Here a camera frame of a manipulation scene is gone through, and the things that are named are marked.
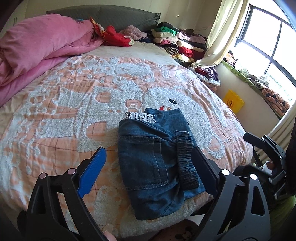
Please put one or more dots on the yellow paper bag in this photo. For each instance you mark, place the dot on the yellow paper bag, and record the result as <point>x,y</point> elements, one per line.
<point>233,101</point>

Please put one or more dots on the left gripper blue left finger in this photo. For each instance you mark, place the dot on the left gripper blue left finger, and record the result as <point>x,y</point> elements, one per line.
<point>88,171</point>

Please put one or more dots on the grey upholstered headboard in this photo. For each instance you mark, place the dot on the grey upholstered headboard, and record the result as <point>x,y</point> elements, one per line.
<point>118,16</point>

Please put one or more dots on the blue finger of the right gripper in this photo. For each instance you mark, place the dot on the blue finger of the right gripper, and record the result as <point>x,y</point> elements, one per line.
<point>274,151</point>

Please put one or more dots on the window with dark frame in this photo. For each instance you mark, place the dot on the window with dark frame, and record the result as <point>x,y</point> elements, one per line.
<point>265,47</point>

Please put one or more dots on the orange white patterned bedspread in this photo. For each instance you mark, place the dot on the orange white patterned bedspread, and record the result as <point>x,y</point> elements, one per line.
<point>64,115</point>

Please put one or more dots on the mauve fuzzy garment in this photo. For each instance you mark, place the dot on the mauve fuzzy garment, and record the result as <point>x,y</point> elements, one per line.
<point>133,32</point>

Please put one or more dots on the cream window curtain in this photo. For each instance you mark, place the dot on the cream window curtain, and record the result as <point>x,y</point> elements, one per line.
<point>229,17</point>

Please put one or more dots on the blue denim lace-trimmed pants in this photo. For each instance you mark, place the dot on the blue denim lace-trimmed pants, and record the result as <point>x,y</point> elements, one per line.
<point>154,153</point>

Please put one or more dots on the stack of folded clothes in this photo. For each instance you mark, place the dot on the stack of folded clothes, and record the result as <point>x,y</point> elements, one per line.
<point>183,45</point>

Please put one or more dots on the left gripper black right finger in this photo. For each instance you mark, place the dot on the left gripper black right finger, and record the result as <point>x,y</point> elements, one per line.
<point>208,172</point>

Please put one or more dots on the purple clothes on pillow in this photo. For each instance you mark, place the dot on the purple clothes on pillow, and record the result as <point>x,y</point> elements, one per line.
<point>208,75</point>

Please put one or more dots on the person's left hand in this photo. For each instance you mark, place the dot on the person's left hand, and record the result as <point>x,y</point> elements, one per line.
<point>109,236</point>

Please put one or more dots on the red garment near headboard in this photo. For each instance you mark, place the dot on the red garment near headboard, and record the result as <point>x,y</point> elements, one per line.
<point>110,35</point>

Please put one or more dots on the pink folded quilt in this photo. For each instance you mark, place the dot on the pink folded quilt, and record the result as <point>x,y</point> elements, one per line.
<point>35,45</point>

